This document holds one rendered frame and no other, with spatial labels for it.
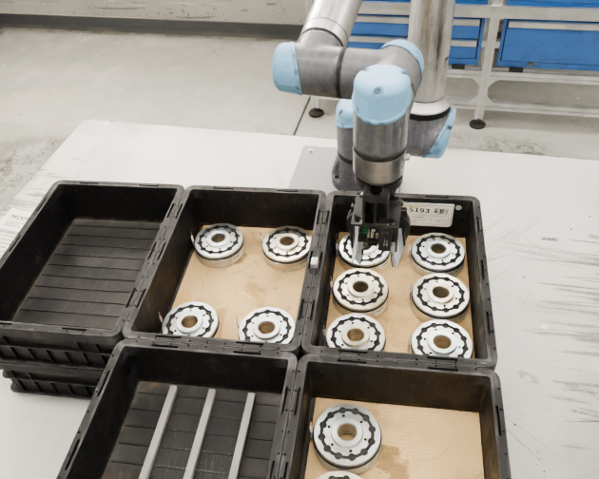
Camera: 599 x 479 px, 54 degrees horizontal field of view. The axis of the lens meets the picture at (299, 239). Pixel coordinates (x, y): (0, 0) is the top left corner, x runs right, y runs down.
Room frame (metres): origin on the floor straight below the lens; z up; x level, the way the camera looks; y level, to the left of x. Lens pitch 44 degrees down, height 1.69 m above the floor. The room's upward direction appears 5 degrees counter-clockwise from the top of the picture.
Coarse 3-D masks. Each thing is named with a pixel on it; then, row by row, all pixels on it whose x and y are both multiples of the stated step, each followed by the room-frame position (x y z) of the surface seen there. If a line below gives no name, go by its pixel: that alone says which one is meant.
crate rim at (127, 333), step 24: (240, 192) 0.95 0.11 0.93; (264, 192) 0.94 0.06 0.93; (288, 192) 0.94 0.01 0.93; (312, 192) 0.93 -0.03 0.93; (168, 240) 0.82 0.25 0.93; (312, 240) 0.79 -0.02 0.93; (144, 288) 0.71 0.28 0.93; (144, 336) 0.60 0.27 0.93; (168, 336) 0.60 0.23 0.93; (192, 336) 0.59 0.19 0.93
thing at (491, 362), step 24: (336, 192) 0.92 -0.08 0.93; (480, 216) 0.81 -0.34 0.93; (480, 240) 0.75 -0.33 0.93; (480, 264) 0.69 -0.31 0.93; (312, 288) 0.67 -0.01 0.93; (480, 288) 0.64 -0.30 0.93; (312, 312) 0.63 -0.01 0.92; (408, 360) 0.51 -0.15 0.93; (432, 360) 0.50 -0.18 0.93; (456, 360) 0.50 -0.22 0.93; (480, 360) 0.49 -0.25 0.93
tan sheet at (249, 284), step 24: (192, 264) 0.85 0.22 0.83; (240, 264) 0.84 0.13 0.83; (264, 264) 0.83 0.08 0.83; (192, 288) 0.79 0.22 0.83; (216, 288) 0.78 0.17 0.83; (240, 288) 0.78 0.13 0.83; (264, 288) 0.77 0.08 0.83; (288, 288) 0.76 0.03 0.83; (216, 312) 0.72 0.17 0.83; (240, 312) 0.72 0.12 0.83; (288, 312) 0.70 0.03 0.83
